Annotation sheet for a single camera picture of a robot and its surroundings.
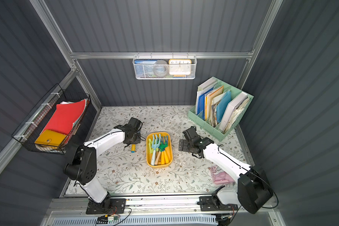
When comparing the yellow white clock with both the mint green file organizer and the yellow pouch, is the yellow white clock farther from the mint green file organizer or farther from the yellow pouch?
the yellow pouch

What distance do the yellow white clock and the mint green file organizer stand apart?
145 mm

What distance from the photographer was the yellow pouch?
2.10 feet

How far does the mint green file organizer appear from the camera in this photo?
891mm

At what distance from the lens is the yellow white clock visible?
0.89m

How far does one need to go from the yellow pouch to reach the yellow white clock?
27.0 inches
